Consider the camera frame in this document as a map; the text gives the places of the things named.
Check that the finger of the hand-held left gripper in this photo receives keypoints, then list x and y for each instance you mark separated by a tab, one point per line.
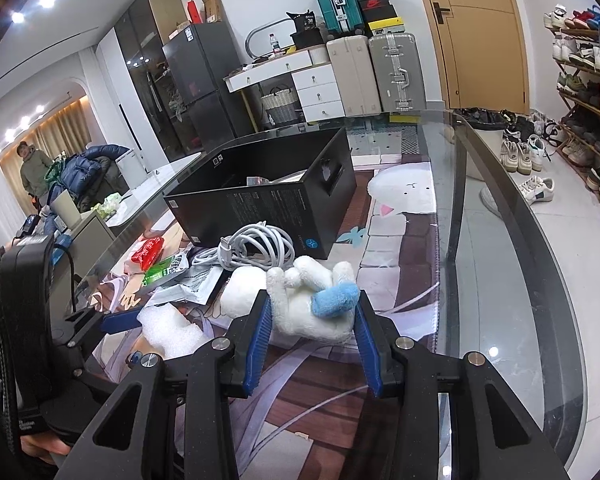
120	321
133	358

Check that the grey metal box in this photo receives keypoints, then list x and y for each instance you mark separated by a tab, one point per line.
87	242

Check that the shoe rack with shoes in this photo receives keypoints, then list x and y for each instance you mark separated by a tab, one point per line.
585	55

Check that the red snack packet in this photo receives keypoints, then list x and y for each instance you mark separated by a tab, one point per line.
147	252

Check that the tall dark glass cabinet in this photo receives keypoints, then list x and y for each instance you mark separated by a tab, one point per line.
145	60

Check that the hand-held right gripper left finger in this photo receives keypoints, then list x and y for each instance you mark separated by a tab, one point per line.
256	347

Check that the black bag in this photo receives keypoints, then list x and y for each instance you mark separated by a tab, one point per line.
305	30

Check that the white foam wrap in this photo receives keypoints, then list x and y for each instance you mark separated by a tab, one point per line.
167	330

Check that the white dining table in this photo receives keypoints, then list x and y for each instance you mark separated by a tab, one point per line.
145	190

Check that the wicker basket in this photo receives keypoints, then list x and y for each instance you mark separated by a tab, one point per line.
280	107

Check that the teal suitcase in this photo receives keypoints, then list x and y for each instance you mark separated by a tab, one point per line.
335	0

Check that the beige suitcase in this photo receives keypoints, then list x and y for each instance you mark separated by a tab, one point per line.
352	75

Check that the green snack packet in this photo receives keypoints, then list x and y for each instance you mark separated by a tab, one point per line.
161	272

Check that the open cardboard box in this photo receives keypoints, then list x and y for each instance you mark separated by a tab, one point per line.
211	7

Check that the scattered shoes group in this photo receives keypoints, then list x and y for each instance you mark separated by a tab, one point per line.
517	157

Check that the wooden door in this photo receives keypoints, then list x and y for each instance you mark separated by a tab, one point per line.
480	35

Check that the white low cabinet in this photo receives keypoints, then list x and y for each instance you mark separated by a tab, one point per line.
132	165

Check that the white sneaker blue heel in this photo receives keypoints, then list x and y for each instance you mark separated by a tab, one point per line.
535	190

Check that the wooden shoe rack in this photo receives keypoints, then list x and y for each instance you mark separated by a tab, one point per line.
587	105

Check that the white desk with drawers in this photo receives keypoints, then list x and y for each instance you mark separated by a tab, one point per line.
317	82

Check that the clear water bottle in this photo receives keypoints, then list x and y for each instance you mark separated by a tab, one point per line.
276	45

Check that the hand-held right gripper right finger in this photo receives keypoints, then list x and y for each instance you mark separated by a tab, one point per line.
368	350

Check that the white plush toy blue tail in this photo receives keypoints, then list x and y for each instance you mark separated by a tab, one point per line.
305	320

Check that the beige curtain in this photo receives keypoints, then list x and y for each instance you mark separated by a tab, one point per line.
62	132

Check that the arched metal frame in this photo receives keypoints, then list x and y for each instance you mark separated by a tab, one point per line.
252	32

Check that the small cardboard box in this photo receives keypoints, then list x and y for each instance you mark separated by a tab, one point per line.
180	31

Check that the yellow and black shoe box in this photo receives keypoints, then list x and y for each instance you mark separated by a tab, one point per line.
387	26

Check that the red canister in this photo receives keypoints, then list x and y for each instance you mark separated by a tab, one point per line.
194	11

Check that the dark grey refrigerator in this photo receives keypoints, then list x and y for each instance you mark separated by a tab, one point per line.
205	75

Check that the white flat box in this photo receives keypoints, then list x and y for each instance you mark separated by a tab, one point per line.
375	156

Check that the blue down jacket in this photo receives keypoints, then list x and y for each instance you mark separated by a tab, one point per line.
87	167

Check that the red and black shoe box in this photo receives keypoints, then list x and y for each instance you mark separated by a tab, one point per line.
377	5

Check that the silver suitcase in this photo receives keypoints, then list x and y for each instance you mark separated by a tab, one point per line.
397	70

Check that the grey plastic mailer bag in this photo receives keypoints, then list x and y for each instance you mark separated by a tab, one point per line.
195	285

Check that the person's left hand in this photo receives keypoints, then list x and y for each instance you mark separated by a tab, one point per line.
42	449

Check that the black cardboard box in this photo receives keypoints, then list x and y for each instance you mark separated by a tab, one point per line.
260	210

